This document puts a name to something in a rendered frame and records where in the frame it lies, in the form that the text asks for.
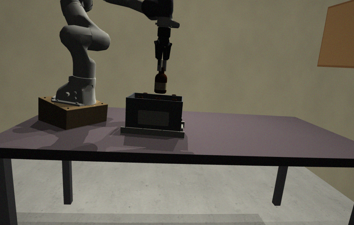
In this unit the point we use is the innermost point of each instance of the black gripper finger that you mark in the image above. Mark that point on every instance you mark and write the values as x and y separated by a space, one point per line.
158 53
166 54

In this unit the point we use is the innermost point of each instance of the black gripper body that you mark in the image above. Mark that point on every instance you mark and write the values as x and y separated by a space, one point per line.
163 34

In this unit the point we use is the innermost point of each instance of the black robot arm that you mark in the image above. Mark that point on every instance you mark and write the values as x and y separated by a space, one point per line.
81 34

